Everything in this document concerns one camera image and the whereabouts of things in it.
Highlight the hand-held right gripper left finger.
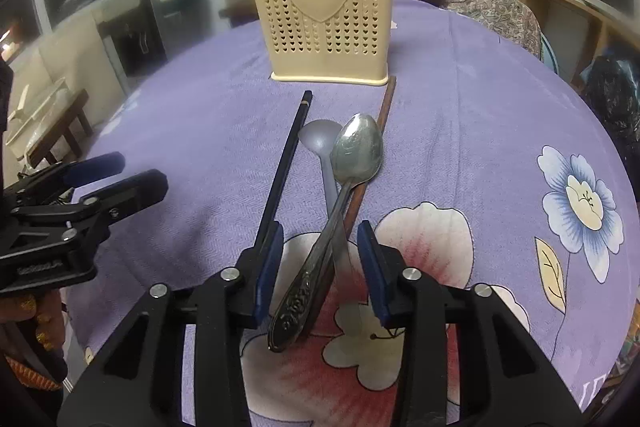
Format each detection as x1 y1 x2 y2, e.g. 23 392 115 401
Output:
57 224 286 427

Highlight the engraved metal spoon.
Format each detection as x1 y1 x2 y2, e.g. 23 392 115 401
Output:
267 113 385 354

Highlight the low wooden bench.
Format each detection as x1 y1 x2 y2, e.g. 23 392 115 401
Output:
24 88 94 166

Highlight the wooden shelf unit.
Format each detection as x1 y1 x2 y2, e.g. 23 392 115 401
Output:
517 0 640 88

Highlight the purple floral tablecloth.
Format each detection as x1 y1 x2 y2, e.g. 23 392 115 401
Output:
65 0 640 427

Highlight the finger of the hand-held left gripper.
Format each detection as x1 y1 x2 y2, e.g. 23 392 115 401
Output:
0 168 169 295
4 151 127 208

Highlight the dark water dispenser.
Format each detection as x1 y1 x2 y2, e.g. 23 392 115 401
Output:
98 0 207 78

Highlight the person's left hand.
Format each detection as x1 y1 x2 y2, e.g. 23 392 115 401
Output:
0 289 68 354

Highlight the black chopstick gold band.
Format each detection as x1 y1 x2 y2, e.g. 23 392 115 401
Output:
252 90 314 253

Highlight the brown wooden side table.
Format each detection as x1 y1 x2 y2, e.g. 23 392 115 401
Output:
218 2 262 28

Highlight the brown wooden chopstick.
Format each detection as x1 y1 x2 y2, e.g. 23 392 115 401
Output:
345 76 398 224

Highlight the orange wrist strap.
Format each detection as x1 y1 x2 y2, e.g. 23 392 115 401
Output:
0 354 64 391

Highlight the paisley patterned cloth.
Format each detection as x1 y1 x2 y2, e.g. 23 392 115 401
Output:
445 0 544 58

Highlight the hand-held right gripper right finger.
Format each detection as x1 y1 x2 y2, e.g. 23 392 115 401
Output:
356 221 583 427

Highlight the grey plastic spoon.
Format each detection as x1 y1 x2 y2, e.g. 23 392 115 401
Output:
298 119 366 338

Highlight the black plastic bag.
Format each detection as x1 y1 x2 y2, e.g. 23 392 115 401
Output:
580 49 640 158

